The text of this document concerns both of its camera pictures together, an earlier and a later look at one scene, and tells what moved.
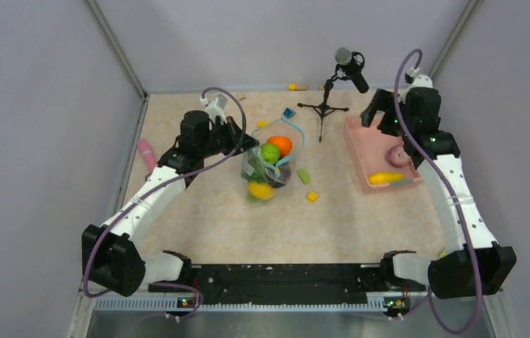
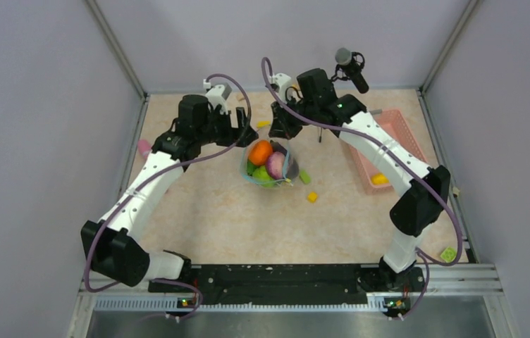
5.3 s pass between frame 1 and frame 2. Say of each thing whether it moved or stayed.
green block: stayed
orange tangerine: moved
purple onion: moved
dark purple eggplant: moved
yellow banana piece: stayed
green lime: moved
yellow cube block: stayed
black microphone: stayed
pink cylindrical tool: stayed
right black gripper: moved
